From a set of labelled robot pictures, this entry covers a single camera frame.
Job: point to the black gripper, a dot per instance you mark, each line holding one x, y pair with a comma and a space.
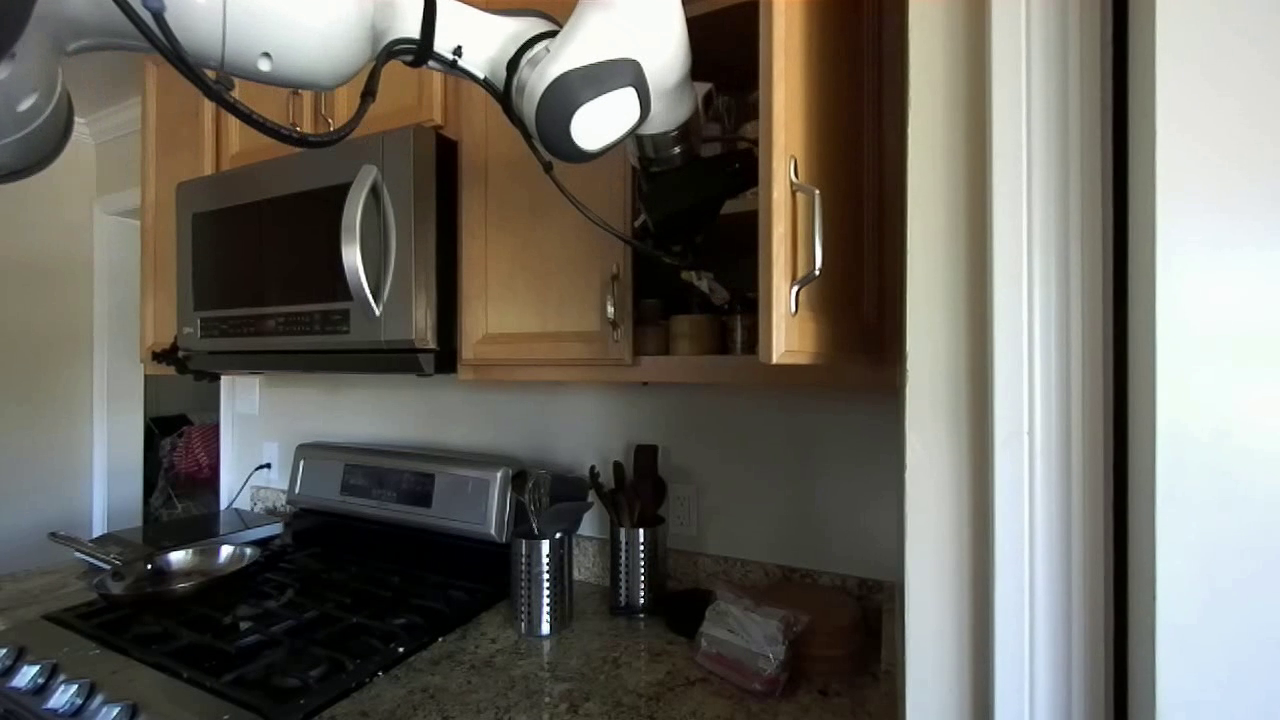
686, 185

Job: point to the tall wooden cupboard door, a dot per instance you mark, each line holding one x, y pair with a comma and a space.
532, 267
862, 201

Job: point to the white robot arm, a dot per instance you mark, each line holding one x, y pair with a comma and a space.
585, 81

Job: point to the dark object with pink patch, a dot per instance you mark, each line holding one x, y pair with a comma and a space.
182, 482

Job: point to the tan lidded jar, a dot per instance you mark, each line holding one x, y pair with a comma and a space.
699, 339

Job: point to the dark spice jar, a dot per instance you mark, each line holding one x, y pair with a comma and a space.
741, 339
648, 334

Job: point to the dark wooden spatula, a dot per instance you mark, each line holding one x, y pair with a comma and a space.
648, 482

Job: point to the brown wooden spoon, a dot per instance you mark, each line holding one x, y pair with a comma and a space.
611, 497

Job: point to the metal spatula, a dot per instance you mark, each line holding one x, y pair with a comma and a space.
570, 506

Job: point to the metal ladle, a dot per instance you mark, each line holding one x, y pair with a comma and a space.
529, 506

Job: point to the perforated steel utensil holder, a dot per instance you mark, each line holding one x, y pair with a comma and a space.
641, 573

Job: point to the stainless steel microwave oven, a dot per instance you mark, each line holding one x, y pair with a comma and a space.
306, 340

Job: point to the small black bowl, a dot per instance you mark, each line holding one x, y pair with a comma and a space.
686, 611

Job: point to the shiny steel utensil holder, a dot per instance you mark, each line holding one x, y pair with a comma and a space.
541, 584

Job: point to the zip bag with white packets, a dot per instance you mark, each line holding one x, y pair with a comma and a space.
745, 640

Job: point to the round wooden board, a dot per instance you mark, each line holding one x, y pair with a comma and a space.
841, 634

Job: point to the black gas stove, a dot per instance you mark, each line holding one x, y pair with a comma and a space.
295, 626

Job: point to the steel frying pan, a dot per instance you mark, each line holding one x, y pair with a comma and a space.
193, 566

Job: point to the silver stove knob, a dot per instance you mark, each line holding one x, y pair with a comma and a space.
111, 708
31, 673
65, 697

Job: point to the wooden wall cupboard unit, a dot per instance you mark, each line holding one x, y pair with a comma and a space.
772, 376

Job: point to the white door frame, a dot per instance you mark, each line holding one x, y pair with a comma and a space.
1014, 362

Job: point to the white wall switch plate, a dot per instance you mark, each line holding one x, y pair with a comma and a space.
246, 398

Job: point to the white wall outlet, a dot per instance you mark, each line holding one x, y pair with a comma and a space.
266, 469

